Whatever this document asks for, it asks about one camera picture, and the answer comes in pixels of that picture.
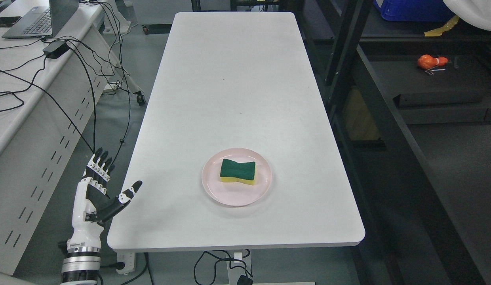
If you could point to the blue plastic bin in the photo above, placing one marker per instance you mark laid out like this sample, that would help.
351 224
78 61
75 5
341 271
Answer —
413 10

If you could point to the white table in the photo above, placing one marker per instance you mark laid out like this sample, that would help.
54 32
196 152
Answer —
230 80

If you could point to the white power strip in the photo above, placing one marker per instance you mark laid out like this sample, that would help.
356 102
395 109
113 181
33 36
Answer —
128 262

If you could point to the orange plastic toy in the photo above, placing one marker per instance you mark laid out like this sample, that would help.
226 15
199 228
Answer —
428 63

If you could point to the green yellow sponge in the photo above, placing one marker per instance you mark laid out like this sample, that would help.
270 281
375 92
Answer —
232 171

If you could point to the black metal shelf rack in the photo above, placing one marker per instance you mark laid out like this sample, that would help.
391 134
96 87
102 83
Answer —
417 147

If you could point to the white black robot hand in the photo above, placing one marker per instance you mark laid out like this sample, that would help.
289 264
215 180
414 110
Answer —
92 207

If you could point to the black plug adapter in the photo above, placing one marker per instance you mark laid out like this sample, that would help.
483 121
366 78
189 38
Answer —
244 280

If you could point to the grey laptop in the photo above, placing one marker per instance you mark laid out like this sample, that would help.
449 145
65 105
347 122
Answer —
43 21

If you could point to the black power adapter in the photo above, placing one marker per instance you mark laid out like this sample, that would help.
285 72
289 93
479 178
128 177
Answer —
56 49

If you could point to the white side desk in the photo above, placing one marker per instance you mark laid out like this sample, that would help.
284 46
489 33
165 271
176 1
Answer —
45 104

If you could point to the pink round plate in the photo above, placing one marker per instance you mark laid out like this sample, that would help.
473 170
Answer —
235 193

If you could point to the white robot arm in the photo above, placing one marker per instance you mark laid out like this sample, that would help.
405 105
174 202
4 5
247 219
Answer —
81 266

